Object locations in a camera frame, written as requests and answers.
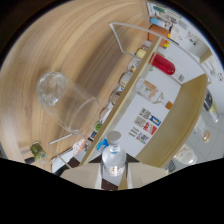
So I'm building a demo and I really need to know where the clear bottle silver cap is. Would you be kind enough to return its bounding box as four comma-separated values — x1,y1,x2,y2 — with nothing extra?
101,130,128,178

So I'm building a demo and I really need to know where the green white box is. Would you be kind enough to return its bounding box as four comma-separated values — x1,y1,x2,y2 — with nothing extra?
94,121,104,132

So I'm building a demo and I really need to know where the clear drinking glass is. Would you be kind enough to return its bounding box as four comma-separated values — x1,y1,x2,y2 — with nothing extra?
35,70,100,135

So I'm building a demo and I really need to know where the clear bottle orange cap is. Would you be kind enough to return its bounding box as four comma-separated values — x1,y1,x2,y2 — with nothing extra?
134,78,174,110

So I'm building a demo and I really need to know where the white bowl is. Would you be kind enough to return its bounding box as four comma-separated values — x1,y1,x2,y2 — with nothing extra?
109,88,124,104
119,70,134,88

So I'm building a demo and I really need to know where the blue rimmed plate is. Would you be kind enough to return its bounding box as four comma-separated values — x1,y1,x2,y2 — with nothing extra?
128,57,143,73

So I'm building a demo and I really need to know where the red liquid bottle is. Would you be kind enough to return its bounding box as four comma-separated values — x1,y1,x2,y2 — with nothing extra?
148,52,185,82

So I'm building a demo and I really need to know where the white bottle blue label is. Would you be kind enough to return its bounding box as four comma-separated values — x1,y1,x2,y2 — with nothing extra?
149,16,171,29

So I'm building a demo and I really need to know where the white frame wooden shelf rack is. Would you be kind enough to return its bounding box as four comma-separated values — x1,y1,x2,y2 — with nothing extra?
48,21,214,169

